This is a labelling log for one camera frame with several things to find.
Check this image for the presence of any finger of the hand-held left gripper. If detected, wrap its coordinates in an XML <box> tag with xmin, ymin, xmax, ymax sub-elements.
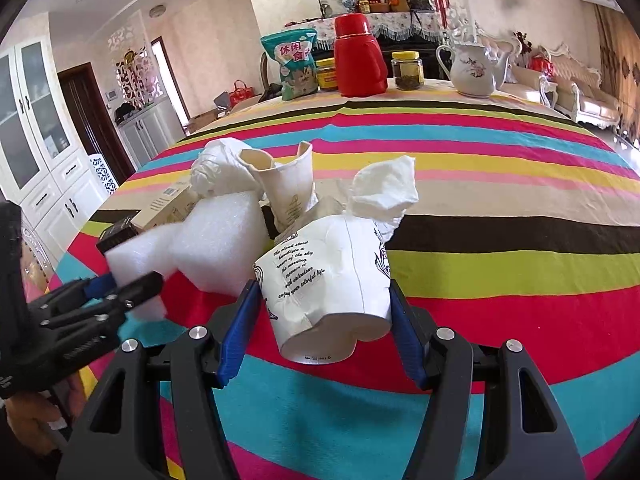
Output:
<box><xmin>27</xmin><ymin>272</ymin><xmax>121</xmax><ymax>317</ymax></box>
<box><xmin>37</xmin><ymin>271</ymin><xmax>166</xmax><ymax>334</ymax></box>

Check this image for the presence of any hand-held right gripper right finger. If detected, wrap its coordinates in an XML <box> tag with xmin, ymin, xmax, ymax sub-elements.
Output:
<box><xmin>387</xmin><ymin>277</ymin><xmax>588</xmax><ymax>480</ymax></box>

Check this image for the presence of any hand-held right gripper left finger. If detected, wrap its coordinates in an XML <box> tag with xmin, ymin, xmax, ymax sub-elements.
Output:
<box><xmin>60</xmin><ymin>280</ymin><xmax>266</xmax><ymax>480</ymax></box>

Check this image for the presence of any white foam block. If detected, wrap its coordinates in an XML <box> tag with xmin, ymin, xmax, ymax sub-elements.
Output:
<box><xmin>102</xmin><ymin>191</ymin><xmax>273</xmax><ymax>321</ymax></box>

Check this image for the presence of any brown cardboard box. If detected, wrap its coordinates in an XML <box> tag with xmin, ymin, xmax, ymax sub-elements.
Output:
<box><xmin>131</xmin><ymin>184</ymin><xmax>201</xmax><ymax>233</ymax></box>

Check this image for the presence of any printed white paper cup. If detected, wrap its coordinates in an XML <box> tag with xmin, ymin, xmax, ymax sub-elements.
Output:
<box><xmin>252</xmin><ymin>214</ymin><xmax>393</xmax><ymax>365</ymax></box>

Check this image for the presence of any white plastic bag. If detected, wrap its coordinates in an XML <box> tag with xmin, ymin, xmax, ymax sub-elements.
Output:
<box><xmin>191</xmin><ymin>137</ymin><xmax>266</xmax><ymax>201</ymax></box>

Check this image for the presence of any person's left hand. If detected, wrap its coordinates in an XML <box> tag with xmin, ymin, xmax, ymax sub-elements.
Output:
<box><xmin>5</xmin><ymin>374</ymin><xmax>88</xmax><ymax>456</ymax></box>

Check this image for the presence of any small black box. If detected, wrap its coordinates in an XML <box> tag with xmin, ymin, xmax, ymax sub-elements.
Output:
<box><xmin>96</xmin><ymin>217</ymin><xmax>138</xmax><ymax>256</ymax></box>

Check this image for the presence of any white patterned tower appliance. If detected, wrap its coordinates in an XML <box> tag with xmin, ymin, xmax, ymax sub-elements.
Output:
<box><xmin>89</xmin><ymin>154</ymin><xmax>121</xmax><ymax>196</ymax></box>

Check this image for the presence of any white glass-door cabinet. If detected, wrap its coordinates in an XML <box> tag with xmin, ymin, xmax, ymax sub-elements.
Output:
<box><xmin>0</xmin><ymin>37</ymin><xmax>121</xmax><ymax>261</ymax></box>

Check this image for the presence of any white crumpled tissue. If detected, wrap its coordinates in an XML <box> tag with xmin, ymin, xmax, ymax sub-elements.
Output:
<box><xmin>345</xmin><ymin>155</ymin><xmax>420</xmax><ymax>243</ymax></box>

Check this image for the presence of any plain crushed paper cup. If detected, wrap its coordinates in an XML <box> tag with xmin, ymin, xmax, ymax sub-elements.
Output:
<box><xmin>236</xmin><ymin>141</ymin><xmax>321</xmax><ymax>233</ymax></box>

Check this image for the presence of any striped colourful tablecloth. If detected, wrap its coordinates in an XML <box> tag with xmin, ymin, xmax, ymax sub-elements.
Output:
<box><xmin>50</xmin><ymin>77</ymin><xmax>640</xmax><ymax>480</ymax></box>

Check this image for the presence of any white low cabinet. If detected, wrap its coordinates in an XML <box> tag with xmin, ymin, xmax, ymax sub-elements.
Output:
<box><xmin>117</xmin><ymin>95</ymin><xmax>188</xmax><ymax>168</ymax></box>

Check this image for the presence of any dark wooden door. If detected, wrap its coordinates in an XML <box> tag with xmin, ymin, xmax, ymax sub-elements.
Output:
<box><xmin>57</xmin><ymin>62</ymin><xmax>136</xmax><ymax>186</ymax></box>

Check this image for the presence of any cardboard box on floor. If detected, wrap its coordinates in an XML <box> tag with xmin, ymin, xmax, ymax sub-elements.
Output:
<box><xmin>187</xmin><ymin>110</ymin><xmax>223</xmax><ymax>133</ymax></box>

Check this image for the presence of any white carved partition screen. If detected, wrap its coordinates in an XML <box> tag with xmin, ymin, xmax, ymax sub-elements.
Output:
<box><xmin>107</xmin><ymin>25</ymin><xmax>171</xmax><ymax>106</ymax></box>

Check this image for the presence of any red gift bag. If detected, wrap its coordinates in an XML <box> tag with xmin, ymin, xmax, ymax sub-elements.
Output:
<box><xmin>229</xmin><ymin>80</ymin><xmax>256</xmax><ymax>108</ymax></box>

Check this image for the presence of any glass jar yellow lid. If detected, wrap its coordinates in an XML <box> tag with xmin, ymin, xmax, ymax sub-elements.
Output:
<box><xmin>391</xmin><ymin>51</ymin><xmax>424</xmax><ymax>92</ymax></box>

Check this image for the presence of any small yellow label jar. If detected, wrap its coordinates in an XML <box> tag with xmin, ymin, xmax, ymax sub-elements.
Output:
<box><xmin>315</xmin><ymin>57</ymin><xmax>338</xmax><ymax>92</ymax></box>

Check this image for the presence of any green snack bag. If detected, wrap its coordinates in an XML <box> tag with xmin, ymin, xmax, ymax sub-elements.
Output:
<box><xmin>260</xmin><ymin>29</ymin><xmax>320</xmax><ymax>102</ymax></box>

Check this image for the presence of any white floral teapot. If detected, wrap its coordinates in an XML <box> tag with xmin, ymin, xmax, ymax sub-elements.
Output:
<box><xmin>436</xmin><ymin>34</ymin><xmax>516</xmax><ymax>98</ymax></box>

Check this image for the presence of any cream carved armchair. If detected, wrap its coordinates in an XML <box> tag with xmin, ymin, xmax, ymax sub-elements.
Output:
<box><xmin>475</xmin><ymin>35</ymin><xmax>558</xmax><ymax>106</ymax></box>

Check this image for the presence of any red thermos jug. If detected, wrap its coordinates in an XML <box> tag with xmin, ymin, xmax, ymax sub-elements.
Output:
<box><xmin>333</xmin><ymin>14</ymin><xmax>389</xmax><ymax>97</ymax></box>

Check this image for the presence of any cream carved sofa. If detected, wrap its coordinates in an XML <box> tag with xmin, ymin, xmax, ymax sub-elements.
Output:
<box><xmin>542</xmin><ymin>42</ymin><xmax>623</xmax><ymax>128</ymax></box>

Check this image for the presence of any floral lace piano cover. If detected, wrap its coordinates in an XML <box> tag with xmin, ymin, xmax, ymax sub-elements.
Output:
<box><xmin>285</xmin><ymin>10</ymin><xmax>441</xmax><ymax>51</ymax></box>

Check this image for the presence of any brown patterned curtain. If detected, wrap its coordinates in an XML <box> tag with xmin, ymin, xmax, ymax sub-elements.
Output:
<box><xmin>595</xmin><ymin>5</ymin><xmax>640</xmax><ymax>136</ymax></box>

